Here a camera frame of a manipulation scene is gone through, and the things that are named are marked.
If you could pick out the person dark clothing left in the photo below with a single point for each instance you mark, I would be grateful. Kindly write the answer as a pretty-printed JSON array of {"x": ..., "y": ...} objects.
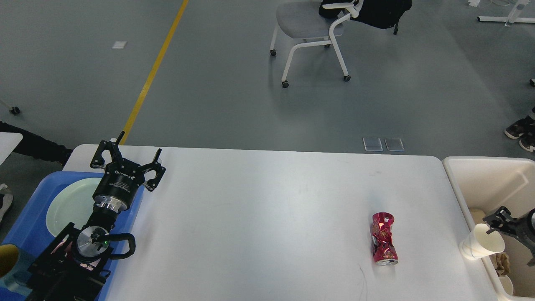
[{"x": 37, "y": 147}]

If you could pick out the light green plate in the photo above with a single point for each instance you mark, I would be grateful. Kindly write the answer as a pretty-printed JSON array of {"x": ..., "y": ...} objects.
[{"x": 73, "y": 204}]

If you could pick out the teal mug yellow inside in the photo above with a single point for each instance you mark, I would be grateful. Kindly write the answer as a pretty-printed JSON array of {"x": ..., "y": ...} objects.
[{"x": 14, "y": 265}]

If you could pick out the black backpack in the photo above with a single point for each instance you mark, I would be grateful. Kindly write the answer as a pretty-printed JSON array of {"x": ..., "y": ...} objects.
[{"x": 383, "y": 14}]

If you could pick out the napkin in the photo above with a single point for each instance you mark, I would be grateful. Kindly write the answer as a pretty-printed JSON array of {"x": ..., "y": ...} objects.
[{"x": 502, "y": 264}]

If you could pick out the red small packet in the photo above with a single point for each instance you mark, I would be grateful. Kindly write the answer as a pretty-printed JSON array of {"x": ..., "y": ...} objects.
[{"x": 383, "y": 250}]

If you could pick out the white paper cup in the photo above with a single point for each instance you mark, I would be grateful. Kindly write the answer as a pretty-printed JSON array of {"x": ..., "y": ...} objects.
[
  {"x": 482, "y": 241},
  {"x": 506, "y": 284}
]

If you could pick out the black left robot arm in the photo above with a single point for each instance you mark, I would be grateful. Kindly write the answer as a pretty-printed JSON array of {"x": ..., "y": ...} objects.
[{"x": 72, "y": 267}]

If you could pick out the beige plastic bin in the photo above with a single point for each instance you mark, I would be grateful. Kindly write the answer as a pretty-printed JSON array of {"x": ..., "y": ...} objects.
[{"x": 487, "y": 183}]

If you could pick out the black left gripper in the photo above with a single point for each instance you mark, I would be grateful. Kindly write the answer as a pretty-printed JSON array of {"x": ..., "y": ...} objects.
[{"x": 119, "y": 186}]

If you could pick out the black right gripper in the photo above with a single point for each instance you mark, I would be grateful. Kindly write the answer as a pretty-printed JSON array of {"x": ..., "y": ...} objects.
[{"x": 522, "y": 228}]

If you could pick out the blue plastic tray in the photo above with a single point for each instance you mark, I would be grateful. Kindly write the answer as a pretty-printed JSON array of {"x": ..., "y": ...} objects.
[{"x": 31, "y": 234}]

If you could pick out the person black sneakers right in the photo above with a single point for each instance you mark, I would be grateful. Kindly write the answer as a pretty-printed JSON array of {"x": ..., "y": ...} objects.
[{"x": 523, "y": 130}]

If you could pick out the white stand base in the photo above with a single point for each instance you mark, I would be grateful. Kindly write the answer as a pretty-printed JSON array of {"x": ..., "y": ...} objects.
[{"x": 512, "y": 17}]

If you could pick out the white grey office chair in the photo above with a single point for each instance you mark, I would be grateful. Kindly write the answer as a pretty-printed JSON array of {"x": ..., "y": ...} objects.
[{"x": 301, "y": 20}]

